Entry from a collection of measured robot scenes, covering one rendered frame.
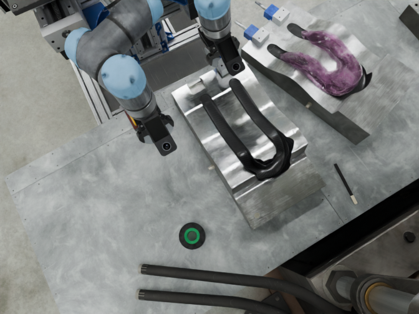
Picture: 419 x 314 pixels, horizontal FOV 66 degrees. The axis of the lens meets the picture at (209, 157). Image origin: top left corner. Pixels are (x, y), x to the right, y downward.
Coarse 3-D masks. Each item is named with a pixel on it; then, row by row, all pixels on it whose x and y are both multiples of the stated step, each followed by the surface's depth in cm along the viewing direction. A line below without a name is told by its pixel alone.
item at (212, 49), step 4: (200, 32) 87; (200, 36) 91; (204, 36) 86; (224, 36) 80; (232, 36) 87; (204, 40) 91; (208, 40) 86; (212, 40) 81; (216, 40) 80; (220, 40) 81; (208, 44) 86; (212, 44) 86; (212, 48) 86; (212, 52) 87; (216, 52) 87; (216, 56) 90
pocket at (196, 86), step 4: (200, 80) 106; (192, 84) 106; (196, 84) 107; (200, 84) 107; (204, 84) 106; (192, 88) 107; (196, 88) 107; (200, 88) 107; (204, 88) 106; (192, 92) 106; (196, 92) 106
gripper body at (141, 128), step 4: (156, 104) 75; (156, 108) 75; (152, 112) 74; (160, 112) 82; (148, 116) 74; (160, 116) 80; (164, 116) 81; (136, 120) 80; (164, 120) 82; (136, 124) 80; (140, 124) 80; (140, 128) 80; (144, 128) 80; (144, 132) 82
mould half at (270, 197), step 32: (192, 96) 103; (224, 96) 103; (256, 96) 103; (192, 128) 102; (256, 128) 98; (288, 128) 95; (224, 160) 94; (256, 192) 97; (288, 192) 97; (256, 224) 95
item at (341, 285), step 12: (324, 276) 97; (336, 276) 93; (348, 276) 93; (324, 288) 96; (336, 288) 92; (348, 288) 83; (384, 288) 69; (336, 300) 93; (348, 300) 91; (372, 300) 70; (384, 300) 65; (396, 300) 61; (408, 300) 58; (384, 312) 65; (396, 312) 60
